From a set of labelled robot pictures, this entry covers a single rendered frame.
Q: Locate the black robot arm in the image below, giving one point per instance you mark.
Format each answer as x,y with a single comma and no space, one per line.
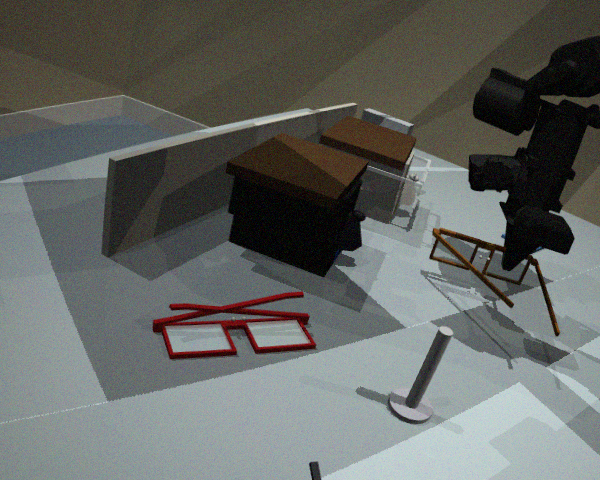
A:
512,104

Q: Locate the red glasses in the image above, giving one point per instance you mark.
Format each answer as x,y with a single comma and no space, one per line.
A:
211,338

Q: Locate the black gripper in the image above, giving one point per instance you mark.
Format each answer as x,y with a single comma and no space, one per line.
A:
529,223

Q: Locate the beige flat panel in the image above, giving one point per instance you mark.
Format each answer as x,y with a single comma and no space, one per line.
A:
153,190

